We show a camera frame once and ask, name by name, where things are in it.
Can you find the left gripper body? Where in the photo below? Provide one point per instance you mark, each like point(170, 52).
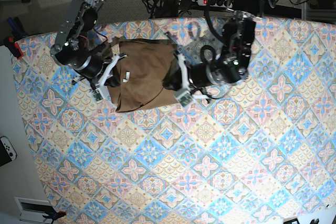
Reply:
point(194, 81)

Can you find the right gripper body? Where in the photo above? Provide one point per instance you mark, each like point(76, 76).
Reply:
point(96, 70)

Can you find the brown t-shirt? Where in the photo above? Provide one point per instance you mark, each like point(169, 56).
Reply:
point(142, 72)

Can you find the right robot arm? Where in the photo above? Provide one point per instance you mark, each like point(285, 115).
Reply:
point(72, 48)

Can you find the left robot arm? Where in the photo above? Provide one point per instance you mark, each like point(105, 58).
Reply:
point(227, 66)

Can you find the white power strip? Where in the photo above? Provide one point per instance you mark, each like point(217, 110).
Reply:
point(216, 3)

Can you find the red black table clamp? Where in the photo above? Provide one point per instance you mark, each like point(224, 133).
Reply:
point(13, 47)

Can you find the patterned tile tablecloth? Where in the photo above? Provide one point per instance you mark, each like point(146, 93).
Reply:
point(263, 150)

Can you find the white game controller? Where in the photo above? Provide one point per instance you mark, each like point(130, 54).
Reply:
point(7, 152)

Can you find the orange black bottom clamp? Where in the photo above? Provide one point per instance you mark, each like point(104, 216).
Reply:
point(54, 215)

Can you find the white floor vent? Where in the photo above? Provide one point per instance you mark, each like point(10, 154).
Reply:
point(32, 210)

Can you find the blue handled tool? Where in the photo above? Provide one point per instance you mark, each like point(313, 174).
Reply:
point(18, 31)

